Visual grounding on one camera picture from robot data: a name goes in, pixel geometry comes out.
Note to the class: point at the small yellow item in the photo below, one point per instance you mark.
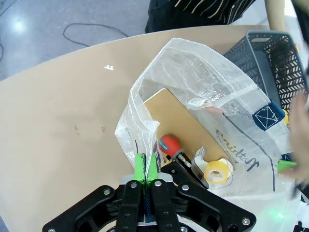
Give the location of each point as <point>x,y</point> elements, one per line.
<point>285,117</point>

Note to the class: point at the brown kraft board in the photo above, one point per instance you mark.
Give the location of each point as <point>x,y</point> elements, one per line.
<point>176,113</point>

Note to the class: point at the person left forearm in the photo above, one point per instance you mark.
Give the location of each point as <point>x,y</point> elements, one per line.
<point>275,14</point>

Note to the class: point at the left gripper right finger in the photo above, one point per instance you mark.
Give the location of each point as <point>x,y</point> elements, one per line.
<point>169,210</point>

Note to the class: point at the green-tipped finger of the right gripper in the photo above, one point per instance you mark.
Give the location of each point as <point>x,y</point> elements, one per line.
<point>286,166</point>

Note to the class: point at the red and grey stubby screwdriver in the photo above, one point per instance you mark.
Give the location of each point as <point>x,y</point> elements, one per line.
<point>169,145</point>

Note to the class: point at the person left hand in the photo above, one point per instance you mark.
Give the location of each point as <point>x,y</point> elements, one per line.
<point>300,135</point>

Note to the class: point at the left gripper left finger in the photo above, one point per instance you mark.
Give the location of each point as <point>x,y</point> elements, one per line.
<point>128,207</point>

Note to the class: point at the yellow tape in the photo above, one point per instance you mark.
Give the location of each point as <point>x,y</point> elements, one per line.
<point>216,172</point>

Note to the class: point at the dark grey perforated basket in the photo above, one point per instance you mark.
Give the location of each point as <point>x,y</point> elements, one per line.
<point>277,48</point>

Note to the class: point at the person in striped shirt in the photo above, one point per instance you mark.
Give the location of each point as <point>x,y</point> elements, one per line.
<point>193,14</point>

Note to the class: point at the white woven shopping bag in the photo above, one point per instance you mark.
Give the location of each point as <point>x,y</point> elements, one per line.
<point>193,72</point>

